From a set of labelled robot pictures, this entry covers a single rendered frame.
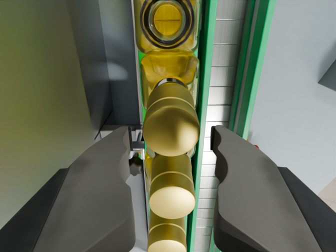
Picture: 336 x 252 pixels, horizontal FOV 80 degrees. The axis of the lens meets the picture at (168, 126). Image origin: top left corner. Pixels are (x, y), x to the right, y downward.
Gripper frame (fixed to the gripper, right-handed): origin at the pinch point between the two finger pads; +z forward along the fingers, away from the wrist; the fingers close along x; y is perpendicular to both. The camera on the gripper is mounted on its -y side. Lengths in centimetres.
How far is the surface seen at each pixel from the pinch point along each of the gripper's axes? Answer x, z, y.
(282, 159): 36, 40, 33
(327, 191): 136, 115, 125
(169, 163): -0.1, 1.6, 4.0
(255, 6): 12.9, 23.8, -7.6
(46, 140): -12.2, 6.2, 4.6
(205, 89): 5.5, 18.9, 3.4
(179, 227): 0.7, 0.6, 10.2
